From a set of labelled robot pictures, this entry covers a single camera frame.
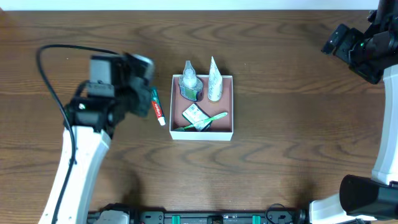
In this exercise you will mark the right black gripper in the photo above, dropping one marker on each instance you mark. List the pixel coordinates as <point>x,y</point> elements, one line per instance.
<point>344,43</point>

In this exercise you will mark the white open cardboard box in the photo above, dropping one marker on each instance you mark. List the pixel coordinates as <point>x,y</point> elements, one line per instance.
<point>220,129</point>

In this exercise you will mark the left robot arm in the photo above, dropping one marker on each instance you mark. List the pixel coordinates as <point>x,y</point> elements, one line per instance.
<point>90,120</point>

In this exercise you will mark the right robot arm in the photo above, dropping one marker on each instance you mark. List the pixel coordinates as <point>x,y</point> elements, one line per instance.
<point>371,198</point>

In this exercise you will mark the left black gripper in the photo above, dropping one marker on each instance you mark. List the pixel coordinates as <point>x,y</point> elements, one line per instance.
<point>140,98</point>

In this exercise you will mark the white patterned cream tube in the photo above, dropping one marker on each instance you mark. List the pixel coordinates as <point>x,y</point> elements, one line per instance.
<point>215,82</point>

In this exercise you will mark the green white toothbrush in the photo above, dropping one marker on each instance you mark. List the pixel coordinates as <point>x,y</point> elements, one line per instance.
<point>218,116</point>

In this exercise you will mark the clear pump soap bottle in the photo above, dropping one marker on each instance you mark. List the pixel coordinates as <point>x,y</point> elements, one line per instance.
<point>191,87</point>

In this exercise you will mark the green white soap box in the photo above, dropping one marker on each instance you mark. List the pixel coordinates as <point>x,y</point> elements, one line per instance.
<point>193,114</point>

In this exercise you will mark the green red toothpaste tube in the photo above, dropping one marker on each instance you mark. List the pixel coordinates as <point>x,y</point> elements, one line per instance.
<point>157,107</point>

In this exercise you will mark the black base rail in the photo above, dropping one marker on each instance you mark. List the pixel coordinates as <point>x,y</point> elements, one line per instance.
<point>120,213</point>

